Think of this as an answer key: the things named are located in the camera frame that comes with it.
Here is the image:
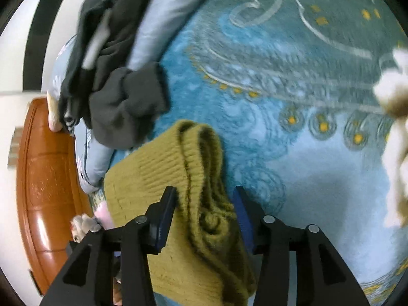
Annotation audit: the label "wall switch panel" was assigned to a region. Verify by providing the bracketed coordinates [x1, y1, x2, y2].
[8, 127, 23, 169]

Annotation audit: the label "light blue floral duvet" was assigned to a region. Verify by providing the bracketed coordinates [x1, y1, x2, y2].
[49, 0, 203, 194]

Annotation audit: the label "dark grey jacket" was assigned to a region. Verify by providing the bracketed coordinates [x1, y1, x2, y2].
[58, 0, 169, 150]

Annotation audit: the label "olive green knit sweater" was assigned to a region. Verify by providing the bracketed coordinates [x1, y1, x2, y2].
[104, 120, 256, 305]

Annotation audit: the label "teal floral bed sheet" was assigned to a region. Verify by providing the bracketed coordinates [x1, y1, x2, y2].
[88, 0, 408, 306]

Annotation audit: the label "pink beige folded clothes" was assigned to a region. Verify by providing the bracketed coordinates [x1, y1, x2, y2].
[70, 202, 124, 306]

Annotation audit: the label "orange wooden headboard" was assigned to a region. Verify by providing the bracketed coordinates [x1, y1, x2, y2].
[16, 98, 92, 295]

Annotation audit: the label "white black sliding wardrobe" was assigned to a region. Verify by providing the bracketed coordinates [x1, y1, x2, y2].
[1, 0, 84, 95]

